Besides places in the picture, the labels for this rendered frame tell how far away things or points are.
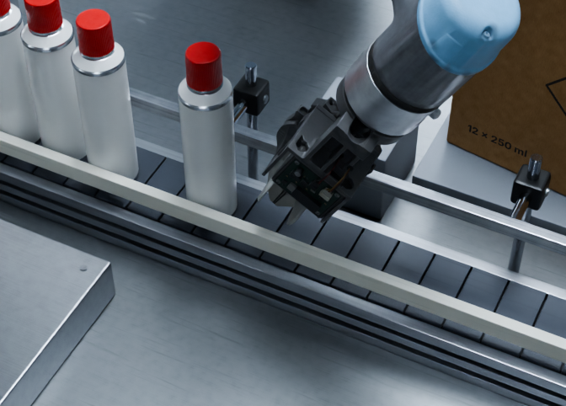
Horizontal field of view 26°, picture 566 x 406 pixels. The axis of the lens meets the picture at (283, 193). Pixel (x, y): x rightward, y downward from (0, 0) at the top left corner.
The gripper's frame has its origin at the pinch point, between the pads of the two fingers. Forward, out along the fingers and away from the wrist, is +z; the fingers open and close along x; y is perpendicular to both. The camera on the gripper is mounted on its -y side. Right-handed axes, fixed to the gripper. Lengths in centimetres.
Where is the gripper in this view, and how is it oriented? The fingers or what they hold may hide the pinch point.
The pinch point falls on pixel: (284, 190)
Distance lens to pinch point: 119.5
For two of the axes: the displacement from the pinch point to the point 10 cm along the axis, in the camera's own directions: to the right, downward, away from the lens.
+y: -4.4, 6.4, -6.2
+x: 7.8, 6.2, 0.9
